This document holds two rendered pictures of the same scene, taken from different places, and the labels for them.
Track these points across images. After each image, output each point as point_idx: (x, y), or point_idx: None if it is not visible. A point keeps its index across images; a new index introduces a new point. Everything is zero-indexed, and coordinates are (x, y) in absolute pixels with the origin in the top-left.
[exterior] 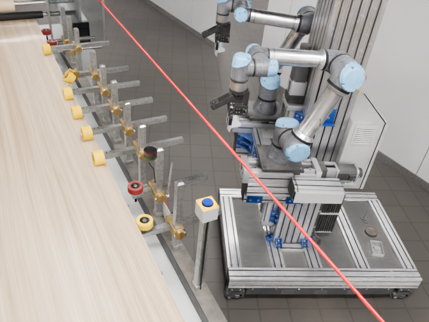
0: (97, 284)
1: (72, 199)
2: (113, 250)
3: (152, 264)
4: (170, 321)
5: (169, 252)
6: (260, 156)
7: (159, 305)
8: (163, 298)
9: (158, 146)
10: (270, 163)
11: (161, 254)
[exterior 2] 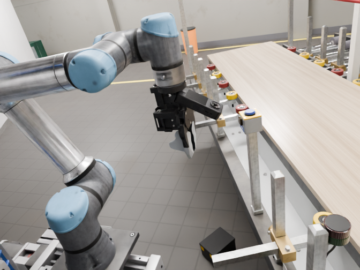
0: (358, 160)
1: None
2: (354, 187)
3: (306, 174)
4: (285, 140)
5: None
6: (122, 259)
7: (295, 147)
8: (292, 151)
9: (320, 230)
10: (118, 240)
11: None
